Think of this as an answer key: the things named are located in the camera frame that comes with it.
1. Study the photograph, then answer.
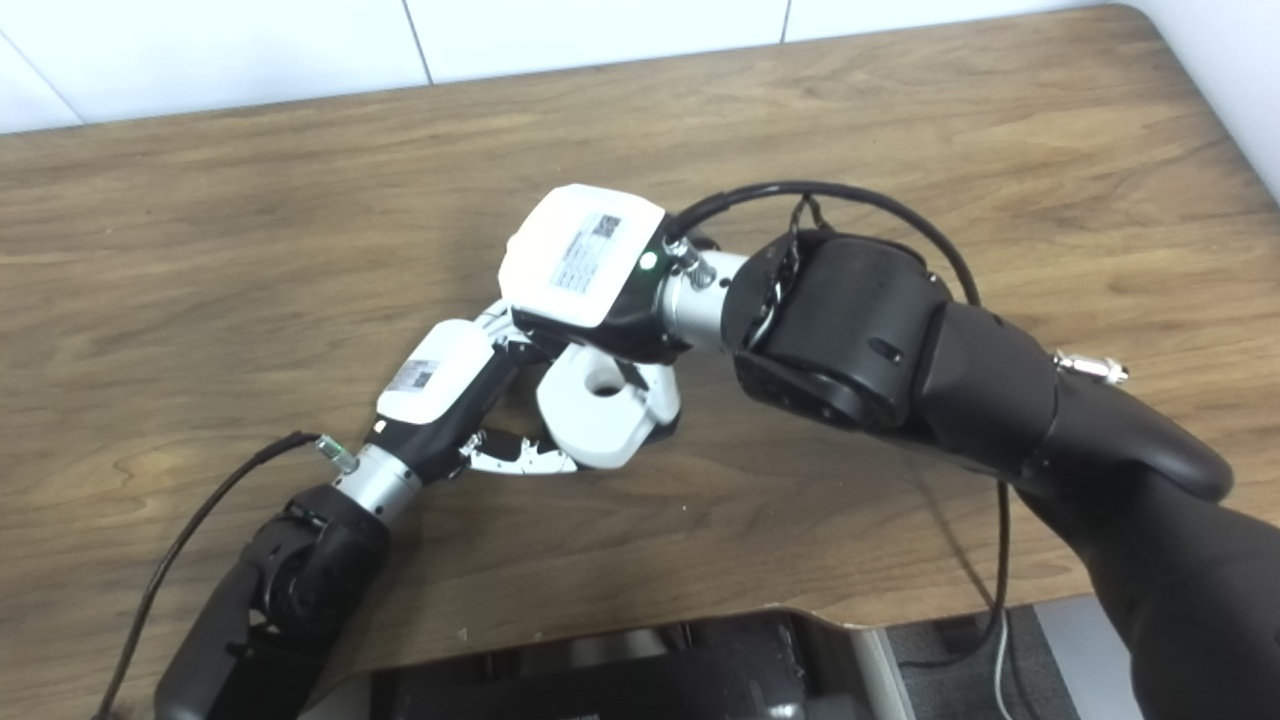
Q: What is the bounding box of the black robot torso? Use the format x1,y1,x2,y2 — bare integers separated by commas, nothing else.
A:
370,612,911,720

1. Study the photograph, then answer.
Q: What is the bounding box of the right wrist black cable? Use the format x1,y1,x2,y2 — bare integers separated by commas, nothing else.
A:
665,180,1131,671

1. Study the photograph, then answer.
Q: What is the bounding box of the thin white cable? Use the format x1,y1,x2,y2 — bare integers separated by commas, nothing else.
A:
993,610,1013,720

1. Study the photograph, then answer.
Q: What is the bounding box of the black plastic holder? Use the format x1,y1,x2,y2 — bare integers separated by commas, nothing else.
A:
640,408,685,453

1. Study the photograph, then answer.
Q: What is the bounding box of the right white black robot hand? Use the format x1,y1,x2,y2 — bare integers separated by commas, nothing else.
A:
497,183,691,426

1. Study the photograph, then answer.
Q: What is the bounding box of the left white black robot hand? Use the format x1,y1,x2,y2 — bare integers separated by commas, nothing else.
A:
375,300,581,486

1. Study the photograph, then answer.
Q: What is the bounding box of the round white plastic piece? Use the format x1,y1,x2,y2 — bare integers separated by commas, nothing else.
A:
536,345,683,471

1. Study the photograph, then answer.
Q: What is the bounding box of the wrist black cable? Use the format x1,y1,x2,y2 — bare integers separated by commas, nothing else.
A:
665,180,1131,671
95,430,356,720

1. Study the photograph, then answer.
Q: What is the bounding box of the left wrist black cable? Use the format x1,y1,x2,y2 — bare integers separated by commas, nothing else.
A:
95,430,356,720

